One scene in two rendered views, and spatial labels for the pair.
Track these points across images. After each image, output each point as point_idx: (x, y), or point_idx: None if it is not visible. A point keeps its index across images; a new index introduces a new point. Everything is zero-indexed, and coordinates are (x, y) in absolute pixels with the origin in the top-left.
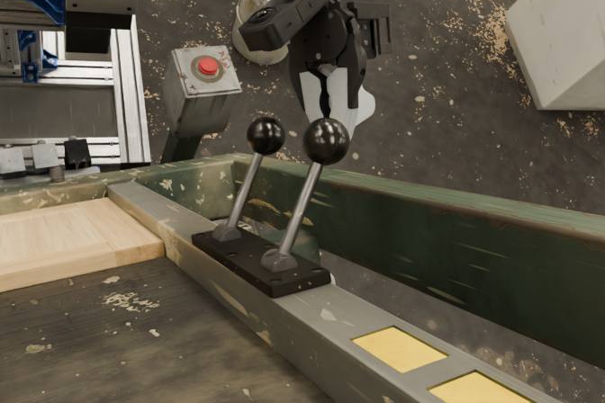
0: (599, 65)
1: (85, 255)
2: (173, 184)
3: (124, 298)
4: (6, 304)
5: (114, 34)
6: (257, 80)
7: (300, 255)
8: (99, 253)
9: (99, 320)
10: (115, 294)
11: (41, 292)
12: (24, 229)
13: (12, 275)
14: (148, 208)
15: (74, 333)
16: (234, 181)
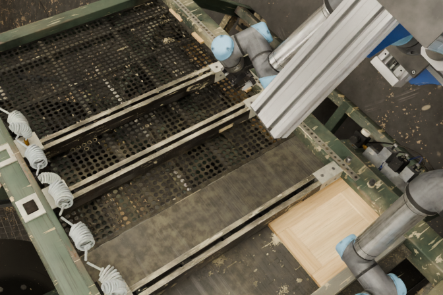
0: None
1: (307, 267)
2: (418, 254)
3: (284, 291)
4: (281, 259)
5: None
6: None
7: None
8: (309, 270)
9: (269, 291)
10: (287, 287)
11: (289, 264)
12: (343, 224)
13: (292, 252)
14: (347, 270)
15: (263, 288)
16: (440, 280)
